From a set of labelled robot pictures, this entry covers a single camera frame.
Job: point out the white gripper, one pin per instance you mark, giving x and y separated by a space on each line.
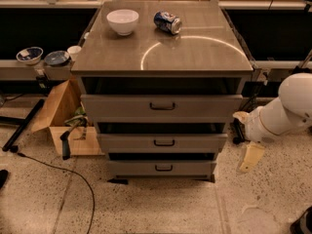
254 125

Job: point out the grey drawer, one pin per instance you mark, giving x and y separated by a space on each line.
160 109
161 168
157 143

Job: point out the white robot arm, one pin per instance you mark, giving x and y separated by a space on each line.
290 110

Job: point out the grey drawer cabinet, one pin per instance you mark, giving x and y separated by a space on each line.
204 59

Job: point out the grey bottom drawer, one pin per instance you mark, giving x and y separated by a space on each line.
161 168

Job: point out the grey top drawer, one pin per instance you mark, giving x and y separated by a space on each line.
160 109

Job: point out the black stand right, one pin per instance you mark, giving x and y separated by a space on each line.
302 67

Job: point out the blue soda can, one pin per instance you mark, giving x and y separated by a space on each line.
168 22

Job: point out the white bowl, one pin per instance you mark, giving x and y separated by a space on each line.
123 22

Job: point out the cardboard box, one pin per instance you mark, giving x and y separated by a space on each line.
60 105

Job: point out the white paper cup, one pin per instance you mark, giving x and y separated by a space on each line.
74 52

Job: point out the black floor bar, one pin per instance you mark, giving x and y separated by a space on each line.
21 124

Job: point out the blue patterned bowl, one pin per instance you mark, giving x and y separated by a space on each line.
30 56

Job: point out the black handled tool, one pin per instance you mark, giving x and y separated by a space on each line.
65 142

